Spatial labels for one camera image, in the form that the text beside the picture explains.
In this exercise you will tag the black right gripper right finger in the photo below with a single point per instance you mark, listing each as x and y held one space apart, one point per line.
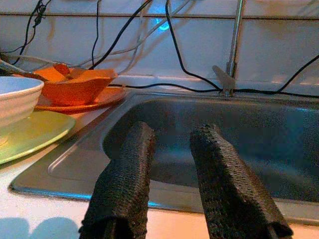
224 186

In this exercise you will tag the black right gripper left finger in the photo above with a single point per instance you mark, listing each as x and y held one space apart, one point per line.
124 186

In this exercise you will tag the steel kitchen sink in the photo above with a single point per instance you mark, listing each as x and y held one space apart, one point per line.
249 119

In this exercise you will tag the orange plate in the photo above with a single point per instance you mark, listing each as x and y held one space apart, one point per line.
109 97

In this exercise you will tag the light green plate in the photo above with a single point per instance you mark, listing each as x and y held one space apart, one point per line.
42 134

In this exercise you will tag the orange bowl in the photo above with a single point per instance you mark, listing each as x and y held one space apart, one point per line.
74 92

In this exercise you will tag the white ribbed bowl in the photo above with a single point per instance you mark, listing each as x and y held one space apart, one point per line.
15 104

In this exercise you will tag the chrome sink faucet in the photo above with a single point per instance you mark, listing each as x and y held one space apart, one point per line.
236 37

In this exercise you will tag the flat metal utensil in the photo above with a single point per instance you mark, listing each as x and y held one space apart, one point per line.
10 65

